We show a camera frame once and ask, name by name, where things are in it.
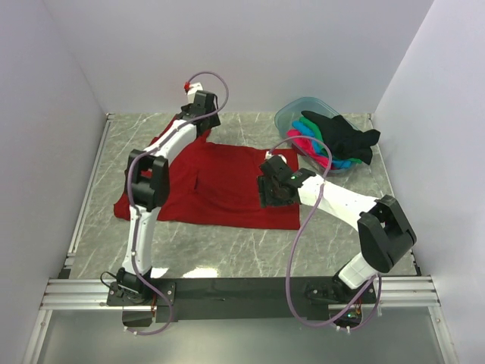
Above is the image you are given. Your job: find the red t shirt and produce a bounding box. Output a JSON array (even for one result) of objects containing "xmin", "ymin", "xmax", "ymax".
[{"xmin": 113, "ymin": 115, "xmax": 301, "ymax": 231}]

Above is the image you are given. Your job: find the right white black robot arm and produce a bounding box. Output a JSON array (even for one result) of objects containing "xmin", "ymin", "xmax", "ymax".
[{"xmin": 258, "ymin": 153, "xmax": 417, "ymax": 303}]

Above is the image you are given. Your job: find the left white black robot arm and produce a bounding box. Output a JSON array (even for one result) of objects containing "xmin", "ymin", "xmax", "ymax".
[{"xmin": 116, "ymin": 89, "xmax": 221, "ymax": 305}]

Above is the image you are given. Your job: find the pink t shirt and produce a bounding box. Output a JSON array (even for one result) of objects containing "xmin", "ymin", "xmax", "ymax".
[{"xmin": 286, "ymin": 129, "xmax": 329, "ymax": 169}]

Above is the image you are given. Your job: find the blue t shirt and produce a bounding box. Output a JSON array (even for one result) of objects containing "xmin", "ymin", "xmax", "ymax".
[{"xmin": 302, "ymin": 135, "xmax": 358, "ymax": 170}]

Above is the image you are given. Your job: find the green t shirt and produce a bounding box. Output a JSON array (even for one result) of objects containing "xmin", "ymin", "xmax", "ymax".
[{"xmin": 292, "ymin": 117, "xmax": 372, "ymax": 165}]

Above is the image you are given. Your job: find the clear plastic bin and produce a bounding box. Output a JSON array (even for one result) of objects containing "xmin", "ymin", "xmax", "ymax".
[{"xmin": 274, "ymin": 97, "xmax": 339, "ymax": 173}]

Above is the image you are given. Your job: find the black t shirt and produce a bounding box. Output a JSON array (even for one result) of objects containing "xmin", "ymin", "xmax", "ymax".
[{"xmin": 302, "ymin": 111, "xmax": 380, "ymax": 159}]

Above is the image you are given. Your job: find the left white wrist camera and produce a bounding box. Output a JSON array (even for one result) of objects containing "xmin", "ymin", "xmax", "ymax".
[{"xmin": 183, "ymin": 81, "xmax": 204, "ymax": 96}]

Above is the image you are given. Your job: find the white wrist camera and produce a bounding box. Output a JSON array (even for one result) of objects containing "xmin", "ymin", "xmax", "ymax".
[
  {"xmin": 183, "ymin": 81, "xmax": 204, "ymax": 96},
  {"xmin": 264, "ymin": 150, "xmax": 287, "ymax": 163}
]

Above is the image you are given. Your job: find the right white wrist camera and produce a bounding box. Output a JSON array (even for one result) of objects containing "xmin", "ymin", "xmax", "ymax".
[{"xmin": 264, "ymin": 150, "xmax": 287, "ymax": 163}]

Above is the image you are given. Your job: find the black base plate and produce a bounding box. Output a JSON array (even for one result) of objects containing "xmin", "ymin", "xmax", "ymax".
[{"xmin": 107, "ymin": 277, "xmax": 377, "ymax": 327}]

